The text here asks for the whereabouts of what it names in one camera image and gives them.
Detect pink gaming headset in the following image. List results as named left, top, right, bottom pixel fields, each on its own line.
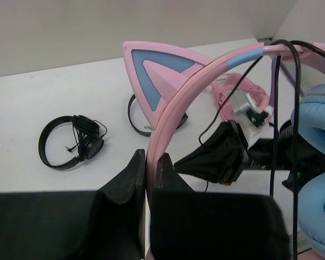
left=211, top=73, right=274, bottom=122

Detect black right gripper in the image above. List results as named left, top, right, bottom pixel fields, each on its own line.
left=174, top=120, right=301, bottom=187

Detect blue pink cat-ear headphones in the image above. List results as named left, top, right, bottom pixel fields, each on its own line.
left=123, top=40, right=325, bottom=259

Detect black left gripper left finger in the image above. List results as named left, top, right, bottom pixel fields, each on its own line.
left=0, top=149, right=146, bottom=259

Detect black headphones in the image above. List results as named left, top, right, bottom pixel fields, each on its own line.
left=127, top=93, right=189, bottom=138
left=38, top=115, right=108, bottom=171

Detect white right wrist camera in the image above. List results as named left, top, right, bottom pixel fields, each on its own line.
left=230, top=89, right=272, bottom=148

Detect black headphones far left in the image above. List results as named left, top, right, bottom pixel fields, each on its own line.
left=38, top=115, right=108, bottom=171

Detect thin black audio cable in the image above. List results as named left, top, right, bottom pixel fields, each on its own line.
left=199, top=39, right=325, bottom=260

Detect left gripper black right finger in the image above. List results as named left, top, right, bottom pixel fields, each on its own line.
left=150, top=154, right=291, bottom=259

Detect black headphones middle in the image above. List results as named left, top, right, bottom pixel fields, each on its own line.
left=127, top=93, right=189, bottom=138

